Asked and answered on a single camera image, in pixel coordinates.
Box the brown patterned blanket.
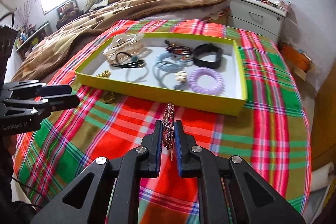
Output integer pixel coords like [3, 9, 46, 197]
[12, 0, 226, 81]

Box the gold ring jewelry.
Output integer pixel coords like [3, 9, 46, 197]
[102, 91, 115, 104]

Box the grey hair tie with flower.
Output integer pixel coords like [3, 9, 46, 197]
[152, 61, 189, 90]

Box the dark bead bracelet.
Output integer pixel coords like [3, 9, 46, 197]
[164, 39, 194, 60]

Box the grey bedside cabinet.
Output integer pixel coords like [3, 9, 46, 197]
[228, 0, 287, 44]

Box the teddy bear picture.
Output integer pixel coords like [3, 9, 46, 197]
[56, 0, 79, 21]

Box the black hair tie with bead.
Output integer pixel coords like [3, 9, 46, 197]
[110, 51, 146, 69]

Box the purple spiral hair tie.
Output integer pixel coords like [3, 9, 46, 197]
[187, 67, 226, 96]

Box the yellow-green shallow box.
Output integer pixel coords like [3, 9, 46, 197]
[75, 33, 248, 116]

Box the beige claw hair clip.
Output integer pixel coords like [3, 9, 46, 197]
[103, 34, 147, 65]

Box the rhinestone hair clip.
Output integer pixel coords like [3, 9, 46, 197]
[162, 103, 175, 161]

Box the orange cardboard box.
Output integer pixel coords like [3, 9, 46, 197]
[279, 43, 313, 81]

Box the black wristband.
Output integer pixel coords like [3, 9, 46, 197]
[193, 43, 223, 69]

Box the gold chain jewelry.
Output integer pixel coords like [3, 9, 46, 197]
[96, 70, 111, 79]

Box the plaid red green cloth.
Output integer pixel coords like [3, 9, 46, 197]
[14, 20, 311, 223]

